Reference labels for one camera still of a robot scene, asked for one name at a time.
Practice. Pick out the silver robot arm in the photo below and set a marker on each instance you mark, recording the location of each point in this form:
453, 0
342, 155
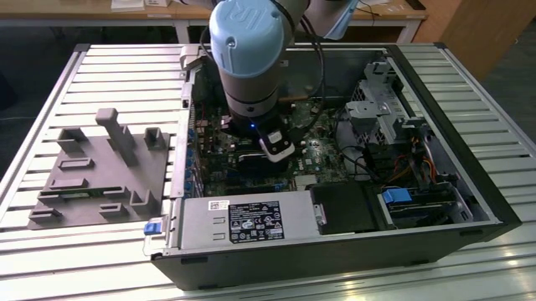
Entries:
247, 56

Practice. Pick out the black drive box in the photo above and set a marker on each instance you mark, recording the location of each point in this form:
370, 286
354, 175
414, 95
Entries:
345, 207

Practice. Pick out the white box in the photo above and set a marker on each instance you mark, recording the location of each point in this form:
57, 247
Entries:
127, 4

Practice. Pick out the blue case latch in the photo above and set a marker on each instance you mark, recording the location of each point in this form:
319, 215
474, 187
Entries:
151, 228

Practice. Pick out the wooden desk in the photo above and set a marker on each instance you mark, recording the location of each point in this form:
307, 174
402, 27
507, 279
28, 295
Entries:
104, 15

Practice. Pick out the wooden cabinet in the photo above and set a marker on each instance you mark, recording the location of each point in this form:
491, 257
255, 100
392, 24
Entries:
481, 31

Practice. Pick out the black graphics card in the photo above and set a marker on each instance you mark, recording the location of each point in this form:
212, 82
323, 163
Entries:
255, 166

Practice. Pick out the metal disk bay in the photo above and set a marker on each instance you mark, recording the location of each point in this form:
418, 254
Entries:
456, 200

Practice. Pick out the blue disk carrier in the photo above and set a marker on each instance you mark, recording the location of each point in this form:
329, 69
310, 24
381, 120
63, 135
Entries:
397, 197

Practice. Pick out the grey parts rack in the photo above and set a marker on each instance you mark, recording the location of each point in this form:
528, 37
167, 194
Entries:
104, 175

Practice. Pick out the small silver heat sink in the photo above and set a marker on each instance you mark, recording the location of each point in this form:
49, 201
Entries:
305, 181

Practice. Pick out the grey power supply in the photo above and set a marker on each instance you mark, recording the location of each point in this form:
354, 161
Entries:
196, 219

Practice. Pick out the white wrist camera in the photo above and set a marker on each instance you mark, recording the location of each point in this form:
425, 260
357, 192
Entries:
278, 147

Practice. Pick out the metal drive cage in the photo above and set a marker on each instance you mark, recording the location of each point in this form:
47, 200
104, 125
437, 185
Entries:
373, 119

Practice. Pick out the green motherboard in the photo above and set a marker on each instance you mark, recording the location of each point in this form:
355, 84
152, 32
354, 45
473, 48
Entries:
322, 156

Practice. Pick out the black PC case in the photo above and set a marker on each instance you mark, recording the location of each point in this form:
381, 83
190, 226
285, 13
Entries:
293, 266

